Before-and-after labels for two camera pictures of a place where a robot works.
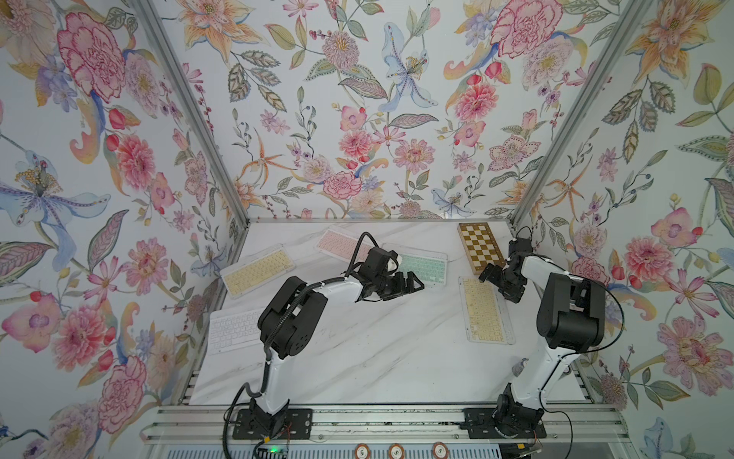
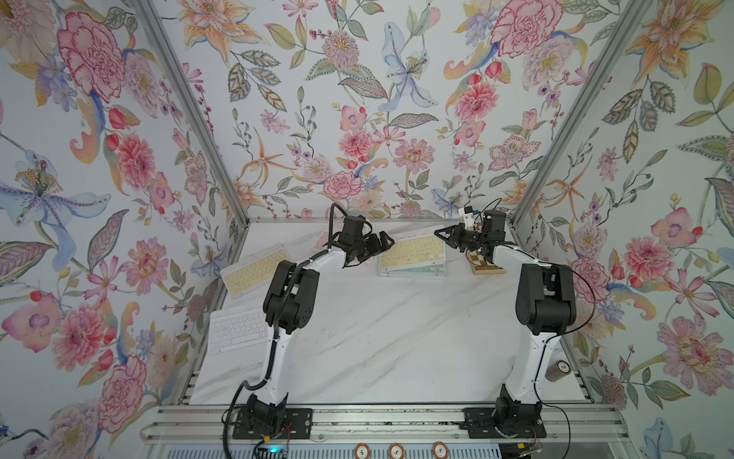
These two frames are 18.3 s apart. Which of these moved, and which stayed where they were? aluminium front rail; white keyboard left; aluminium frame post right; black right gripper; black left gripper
Moved: black right gripper; black left gripper
Stayed: aluminium front rail; white keyboard left; aluminium frame post right
